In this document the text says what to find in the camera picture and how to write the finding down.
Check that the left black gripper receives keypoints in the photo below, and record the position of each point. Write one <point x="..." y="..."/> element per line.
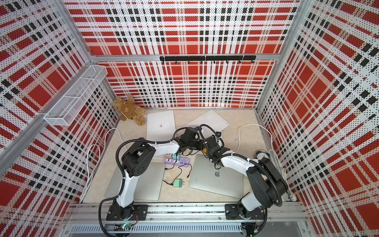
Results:
<point x="201" y="146"/>

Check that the teal charger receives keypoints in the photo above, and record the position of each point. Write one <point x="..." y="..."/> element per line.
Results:
<point x="176" y="157"/>

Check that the green charger adapter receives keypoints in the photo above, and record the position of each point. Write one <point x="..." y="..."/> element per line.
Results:
<point x="177" y="183"/>

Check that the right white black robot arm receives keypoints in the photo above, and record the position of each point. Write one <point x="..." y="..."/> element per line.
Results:
<point x="267" y="184"/>

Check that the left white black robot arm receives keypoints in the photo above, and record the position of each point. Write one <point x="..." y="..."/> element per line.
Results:
<point x="133" y="158"/>

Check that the silver apple laptop front right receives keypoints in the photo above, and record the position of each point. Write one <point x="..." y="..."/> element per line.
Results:
<point x="209" y="177"/>

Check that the white laptop back right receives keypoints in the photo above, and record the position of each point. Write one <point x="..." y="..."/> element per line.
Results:
<point x="212" y="119"/>

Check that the white laptop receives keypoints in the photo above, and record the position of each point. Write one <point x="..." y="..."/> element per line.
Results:
<point x="212" y="119"/>
<point x="160" y="126"/>

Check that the white laptop back left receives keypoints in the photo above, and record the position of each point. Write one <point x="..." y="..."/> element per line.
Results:
<point x="160" y="126"/>

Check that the silver laptop front left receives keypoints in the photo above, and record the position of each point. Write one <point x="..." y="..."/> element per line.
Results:
<point x="148" y="186"/>

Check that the purple power strip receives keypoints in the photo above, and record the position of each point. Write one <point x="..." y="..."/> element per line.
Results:
<point x="183" y="162"/>

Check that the teal alarm clock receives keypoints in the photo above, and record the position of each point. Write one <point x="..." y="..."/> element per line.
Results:
<point x="262" y="154"/>

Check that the brown teddy bear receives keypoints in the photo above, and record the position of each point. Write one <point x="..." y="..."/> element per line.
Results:
<point x="129" y="110"/>

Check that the black hook rail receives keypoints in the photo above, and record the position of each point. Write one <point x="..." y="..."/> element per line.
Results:
<point x="237" y="58"/>

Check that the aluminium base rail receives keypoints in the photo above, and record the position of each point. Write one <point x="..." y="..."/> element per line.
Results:
<point x="190" y="219"/>

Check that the white wire mesh shelf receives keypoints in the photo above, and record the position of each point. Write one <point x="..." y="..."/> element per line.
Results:
<point x="66" y="109"/>

